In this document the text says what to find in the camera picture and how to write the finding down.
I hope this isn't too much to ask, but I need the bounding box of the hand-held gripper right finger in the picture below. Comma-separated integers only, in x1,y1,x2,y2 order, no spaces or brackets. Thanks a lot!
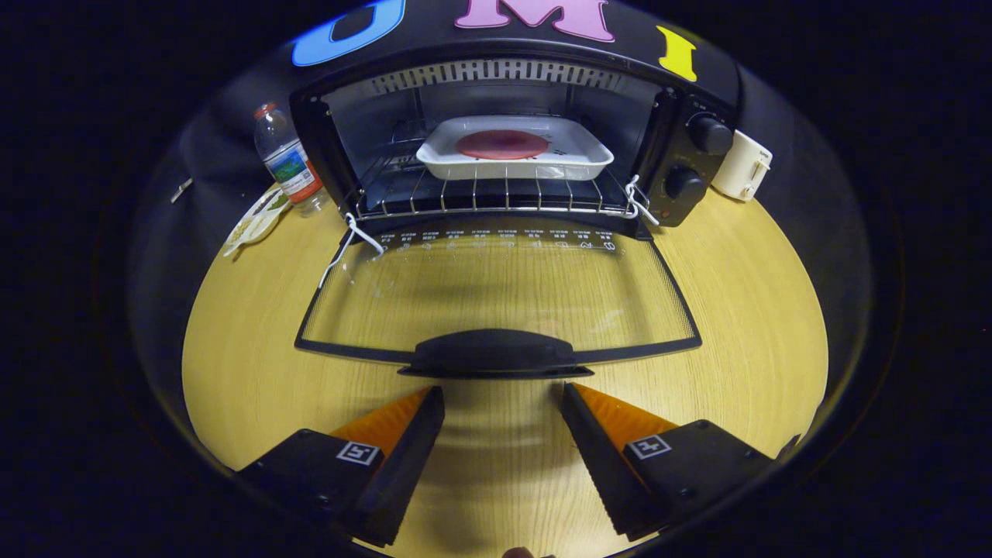
561,382,776,542

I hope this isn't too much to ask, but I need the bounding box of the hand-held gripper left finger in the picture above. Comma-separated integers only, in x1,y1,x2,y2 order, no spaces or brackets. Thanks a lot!
236,386,446,547

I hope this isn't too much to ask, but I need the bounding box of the white square plate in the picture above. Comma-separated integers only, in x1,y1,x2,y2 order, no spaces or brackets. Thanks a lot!
416,115,615,181

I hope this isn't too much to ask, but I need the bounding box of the black toaster oven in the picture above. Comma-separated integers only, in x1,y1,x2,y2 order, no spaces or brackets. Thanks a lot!
288,39,741,381

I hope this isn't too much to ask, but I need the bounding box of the pink round meat slice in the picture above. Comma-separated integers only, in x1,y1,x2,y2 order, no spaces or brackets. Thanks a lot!
455,129,549,161

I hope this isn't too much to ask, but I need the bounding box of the white pop-up toaster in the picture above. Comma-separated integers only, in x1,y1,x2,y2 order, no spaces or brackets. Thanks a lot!
711,129,773,203

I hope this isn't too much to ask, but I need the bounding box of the white divided snack tray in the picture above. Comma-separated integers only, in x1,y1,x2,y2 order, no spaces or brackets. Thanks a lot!
223,186,291,258

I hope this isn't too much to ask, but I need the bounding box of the clear plastic water bottle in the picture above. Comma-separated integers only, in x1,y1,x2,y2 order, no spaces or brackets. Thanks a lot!
254,103,330,218

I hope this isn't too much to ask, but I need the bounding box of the white string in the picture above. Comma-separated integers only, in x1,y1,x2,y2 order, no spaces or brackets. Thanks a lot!
319,212,386,289
623,174,660,227

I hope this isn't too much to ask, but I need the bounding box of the wire oven rack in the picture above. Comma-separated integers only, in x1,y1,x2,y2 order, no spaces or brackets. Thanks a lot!
353,151,648,221

